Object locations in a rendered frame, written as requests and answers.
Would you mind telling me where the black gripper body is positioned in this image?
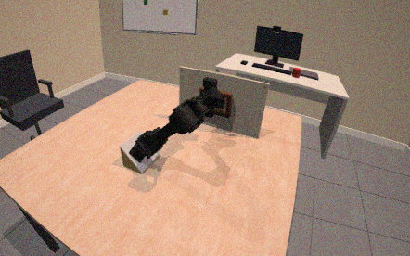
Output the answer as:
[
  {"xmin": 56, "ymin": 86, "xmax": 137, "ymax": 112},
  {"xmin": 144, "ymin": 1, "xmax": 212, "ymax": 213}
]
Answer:
[{"xmin": 199, "ymin": 77, "xmax": 218, "ymax": 118}]

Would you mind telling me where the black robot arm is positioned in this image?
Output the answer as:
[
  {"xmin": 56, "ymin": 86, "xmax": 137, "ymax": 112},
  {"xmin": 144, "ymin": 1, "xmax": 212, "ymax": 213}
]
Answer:
[{"xmin": 129, "ymin": 88, "xmax": 225, "ymax": 162}]

